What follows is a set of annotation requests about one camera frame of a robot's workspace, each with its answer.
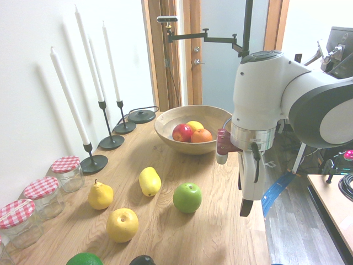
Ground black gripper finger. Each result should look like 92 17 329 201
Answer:
239 198 253 218

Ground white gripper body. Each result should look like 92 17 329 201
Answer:
237 149 266 202

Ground orange fruit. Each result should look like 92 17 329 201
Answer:
190 128 213 144

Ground green apple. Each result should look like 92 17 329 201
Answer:
173 183 202 214

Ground round yellow lemon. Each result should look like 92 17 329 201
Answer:
186 120 205 133

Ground round wooden bowl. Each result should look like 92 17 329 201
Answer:
153 104 234 155

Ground red apple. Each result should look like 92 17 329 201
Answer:
172 123 194 143

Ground black table clamp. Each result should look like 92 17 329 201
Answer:
321 158 343 184

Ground wooden robot side table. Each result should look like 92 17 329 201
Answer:
307 173 353 256

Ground oblong yellow lemon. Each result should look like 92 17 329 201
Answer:
138 166 162 197

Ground wooden door frosted glass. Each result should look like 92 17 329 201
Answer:
180 0 290 114

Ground black round fruit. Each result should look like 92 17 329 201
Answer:
129 255 157 265

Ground yellow apple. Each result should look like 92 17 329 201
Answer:
106 208 140 243

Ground tall black candle holder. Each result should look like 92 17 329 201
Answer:
98 100 125 151

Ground yellow pear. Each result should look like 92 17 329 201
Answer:
87 179 114 210

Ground black vertical stand pole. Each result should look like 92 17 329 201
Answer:
237 0 254 59

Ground black computer monitor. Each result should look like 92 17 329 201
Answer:
327 26 353 80

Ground green lime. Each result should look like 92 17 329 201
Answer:
65 252 104 265

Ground glass jar red checked lid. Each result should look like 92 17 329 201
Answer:
23 176 66 221
51 156 85 193
0 198 45 249

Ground tall white taper candle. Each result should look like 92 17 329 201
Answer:
74 4 105 103

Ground wrist camera on maroon mount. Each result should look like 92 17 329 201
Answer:
215 128 245 166

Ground black coiled cable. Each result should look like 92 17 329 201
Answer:
338 173 353 201

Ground black camera cable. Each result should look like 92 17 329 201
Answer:
164 57 180 109

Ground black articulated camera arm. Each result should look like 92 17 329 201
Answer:
165 23 249 55

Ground wooden door frame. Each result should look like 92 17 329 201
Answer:
141 0 183 112

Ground grey exterior camera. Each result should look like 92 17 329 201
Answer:
156 15 179 24

